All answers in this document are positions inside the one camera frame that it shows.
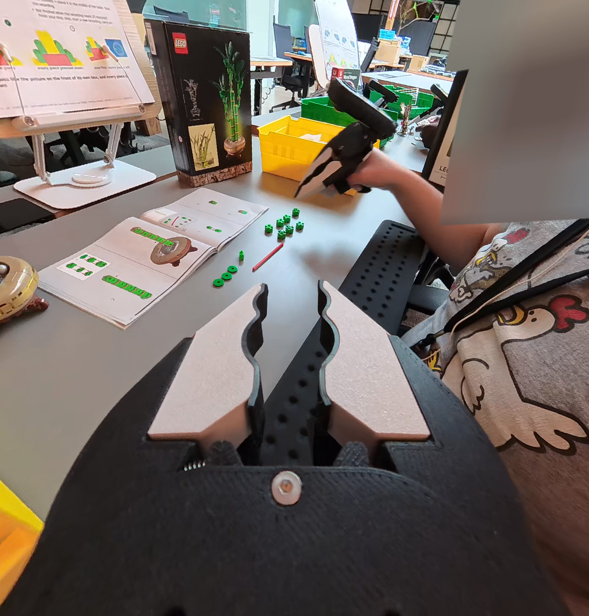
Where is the white sheet on stand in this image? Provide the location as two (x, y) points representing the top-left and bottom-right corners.
(314, 0), (362, 73)

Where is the green plastic bin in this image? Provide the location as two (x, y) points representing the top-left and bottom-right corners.
(301, 84), (435, 128)

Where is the grey desk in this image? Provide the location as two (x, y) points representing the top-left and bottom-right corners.
(0, 106), (449, 520)

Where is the black office chair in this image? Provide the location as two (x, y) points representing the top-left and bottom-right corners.
(269, 17), (309, 114)

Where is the person's right forearm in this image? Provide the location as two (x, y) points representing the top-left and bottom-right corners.
(393, 161), (504, 270)

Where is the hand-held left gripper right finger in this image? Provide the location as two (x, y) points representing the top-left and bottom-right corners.
(315, 279), (431, 466)

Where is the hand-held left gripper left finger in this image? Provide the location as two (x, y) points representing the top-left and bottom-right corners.
(148, 283), (269, 466)

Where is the yellow plastic parts bin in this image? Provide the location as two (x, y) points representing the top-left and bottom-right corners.
(0, 464), (45, 614)
(257, 115), (382, 183)

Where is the black toy set box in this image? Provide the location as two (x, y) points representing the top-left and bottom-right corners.
(144, 18), (253, 188)

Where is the black framed sign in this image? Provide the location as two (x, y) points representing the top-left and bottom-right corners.
(421, 70), (468, 189)

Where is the cluster of green round bricks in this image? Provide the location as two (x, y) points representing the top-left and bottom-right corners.
(264, 214), (308, 240)

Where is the thin red toy rod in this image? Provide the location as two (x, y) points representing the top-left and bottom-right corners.
(252, 242), (285, 272)

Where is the person's right hand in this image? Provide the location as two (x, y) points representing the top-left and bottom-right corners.
(350, 147), (407, 192)

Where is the toy bamboo stalk in tan pot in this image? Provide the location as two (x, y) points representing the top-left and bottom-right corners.
(0, 256), (50, 343)

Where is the black shoulder strap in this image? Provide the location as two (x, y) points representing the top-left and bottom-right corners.
(444, 219), (589, 333)

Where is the small toy set box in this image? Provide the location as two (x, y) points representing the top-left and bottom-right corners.
(330, 67), (362, 90)

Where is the building instruction booklet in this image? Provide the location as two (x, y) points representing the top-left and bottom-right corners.
(37, 188), (269, 330)

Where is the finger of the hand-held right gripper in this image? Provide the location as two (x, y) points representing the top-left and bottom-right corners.
(298, 159), (346, 200)
(294, 142), (339, 198)

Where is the person's printed shirt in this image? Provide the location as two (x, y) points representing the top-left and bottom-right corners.
(400, 219), (589, 616)

